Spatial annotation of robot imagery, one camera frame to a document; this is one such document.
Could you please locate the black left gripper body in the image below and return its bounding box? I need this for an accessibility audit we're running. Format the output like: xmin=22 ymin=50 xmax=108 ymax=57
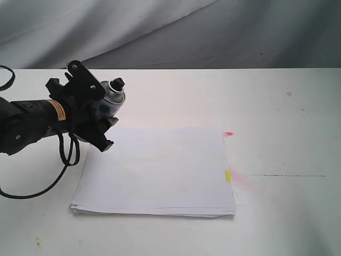
xmin=46 ymin=60 xmax=104 ymax=142

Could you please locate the white dotted spray paint can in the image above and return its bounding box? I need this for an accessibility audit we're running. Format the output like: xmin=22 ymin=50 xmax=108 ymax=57
xmin=97 ymin=78 xmax=126 ymax=118

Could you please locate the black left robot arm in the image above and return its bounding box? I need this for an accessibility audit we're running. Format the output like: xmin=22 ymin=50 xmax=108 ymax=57
xmin=1 ymin=60 xmax=125 ymax=155

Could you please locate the grey backdrop cloth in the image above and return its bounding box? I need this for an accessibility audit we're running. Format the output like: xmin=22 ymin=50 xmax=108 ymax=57
xmin=1 ymin=1 xmax=340 ymax=69

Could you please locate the white paper stack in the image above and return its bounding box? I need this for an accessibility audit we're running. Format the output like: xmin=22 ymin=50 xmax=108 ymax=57
xmin=71 ymin=127 xmax=236 ymax=218

